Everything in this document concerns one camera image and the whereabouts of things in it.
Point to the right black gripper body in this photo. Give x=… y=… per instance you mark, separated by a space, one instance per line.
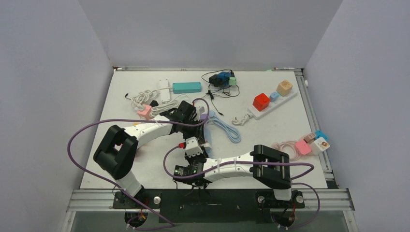
x=191 y=160

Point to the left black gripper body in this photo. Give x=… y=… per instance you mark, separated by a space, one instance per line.
x=190 y=131

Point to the light blue power strip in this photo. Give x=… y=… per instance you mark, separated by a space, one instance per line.
x=208 y=141

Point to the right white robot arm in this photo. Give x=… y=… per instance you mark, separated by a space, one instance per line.
x=269 y=166

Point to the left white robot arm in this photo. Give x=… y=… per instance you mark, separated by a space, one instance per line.
x=117 y=150

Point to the pink cube socket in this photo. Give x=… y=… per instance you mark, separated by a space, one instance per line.
x=145 y=112

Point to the beige small plug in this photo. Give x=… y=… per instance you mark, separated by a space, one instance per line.
x=309 y=138

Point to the blue small plug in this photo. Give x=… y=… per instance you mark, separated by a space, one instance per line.
x=320 y=134

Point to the teal power strip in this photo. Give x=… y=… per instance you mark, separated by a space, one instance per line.
x=186 y=87

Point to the small white power strip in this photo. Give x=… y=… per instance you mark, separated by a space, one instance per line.
x=164 y=91

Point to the black power adapter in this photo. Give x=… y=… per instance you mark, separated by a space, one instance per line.
x=216 y=80

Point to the light green adapter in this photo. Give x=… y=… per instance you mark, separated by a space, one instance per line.
x=232 y=81

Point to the long white power strip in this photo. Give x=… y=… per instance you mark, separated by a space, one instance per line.
x=272 y=105

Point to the red cube adapter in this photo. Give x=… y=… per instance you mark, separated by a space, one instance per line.
x=261 y=102

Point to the small blue adapter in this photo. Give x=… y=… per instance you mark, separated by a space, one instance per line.
x=274 y=96

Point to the tan cube adapter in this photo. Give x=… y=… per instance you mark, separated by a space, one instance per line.
x=284 y=88

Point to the pink square adapter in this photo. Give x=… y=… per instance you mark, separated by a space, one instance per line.
x=303 y=147

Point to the white picture cube adapter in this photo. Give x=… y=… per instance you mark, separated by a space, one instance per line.
x=318 y=146

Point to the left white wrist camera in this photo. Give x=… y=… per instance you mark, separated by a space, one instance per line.
x=200 y=110

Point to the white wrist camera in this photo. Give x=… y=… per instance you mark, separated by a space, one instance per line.
x=192 y=147
x=200 y=110

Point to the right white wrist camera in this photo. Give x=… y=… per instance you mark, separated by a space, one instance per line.
x=192 y=147

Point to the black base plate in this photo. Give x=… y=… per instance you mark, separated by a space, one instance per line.
x=222 y=205

